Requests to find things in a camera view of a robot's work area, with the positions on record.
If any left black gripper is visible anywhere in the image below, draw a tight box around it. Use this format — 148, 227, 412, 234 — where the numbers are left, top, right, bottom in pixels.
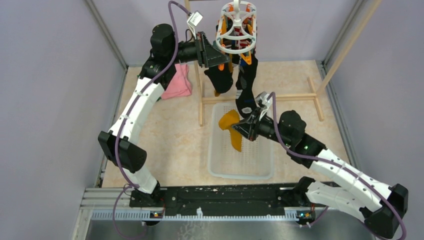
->
167, 31, 230, 68

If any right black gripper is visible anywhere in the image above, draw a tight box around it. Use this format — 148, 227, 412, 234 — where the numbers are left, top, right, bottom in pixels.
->
231, 107, 293, 147

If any yellow sock with brown stripes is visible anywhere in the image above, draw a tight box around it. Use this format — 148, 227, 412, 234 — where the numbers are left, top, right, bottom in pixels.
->
218, 109, 243, 152

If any black sock plain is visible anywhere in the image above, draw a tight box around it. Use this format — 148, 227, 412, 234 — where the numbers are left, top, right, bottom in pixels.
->
203, 54, 234, 97

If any white round clip hanger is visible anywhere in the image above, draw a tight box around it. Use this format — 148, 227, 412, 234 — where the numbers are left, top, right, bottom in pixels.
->
215, 0, 258, 56

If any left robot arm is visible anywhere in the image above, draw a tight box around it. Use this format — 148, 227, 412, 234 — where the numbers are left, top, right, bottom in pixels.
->
98, 23, 230, 207

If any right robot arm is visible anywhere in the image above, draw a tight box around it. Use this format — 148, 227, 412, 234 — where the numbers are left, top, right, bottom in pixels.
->
230, 109, 409, 240

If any white plastic basket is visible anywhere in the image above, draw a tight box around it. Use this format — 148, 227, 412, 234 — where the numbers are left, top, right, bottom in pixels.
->
207, 102, 274, 181

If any red white striped sock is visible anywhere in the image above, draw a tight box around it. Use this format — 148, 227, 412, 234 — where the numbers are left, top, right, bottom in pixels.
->
231, 24, 253, 51

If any pink cloth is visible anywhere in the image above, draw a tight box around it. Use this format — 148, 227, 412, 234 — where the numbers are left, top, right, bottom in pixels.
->
161, 64, 193, 100

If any black sock with grey patches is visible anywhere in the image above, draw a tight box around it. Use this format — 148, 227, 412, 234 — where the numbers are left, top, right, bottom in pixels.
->
235, 53, 258, 118

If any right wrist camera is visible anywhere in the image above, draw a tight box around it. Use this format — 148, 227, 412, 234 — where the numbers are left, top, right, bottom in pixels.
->
255, 91, 273, 120

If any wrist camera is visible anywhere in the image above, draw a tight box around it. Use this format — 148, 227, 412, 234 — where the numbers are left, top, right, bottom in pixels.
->
255, 91, 273, 120
186, 11, 203, 40

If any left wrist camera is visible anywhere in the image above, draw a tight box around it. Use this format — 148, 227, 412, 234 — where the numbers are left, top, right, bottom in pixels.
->
186, 11, 203, 40

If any wooden drying rack frame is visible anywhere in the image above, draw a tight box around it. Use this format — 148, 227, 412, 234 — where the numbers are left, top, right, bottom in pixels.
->
194, 0, 382, 126

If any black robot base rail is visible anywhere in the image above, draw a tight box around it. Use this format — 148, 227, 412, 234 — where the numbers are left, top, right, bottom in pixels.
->
129, 183, 322, 225

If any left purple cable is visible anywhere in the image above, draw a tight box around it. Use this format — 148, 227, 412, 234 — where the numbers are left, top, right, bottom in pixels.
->
111, 0, 193, 240

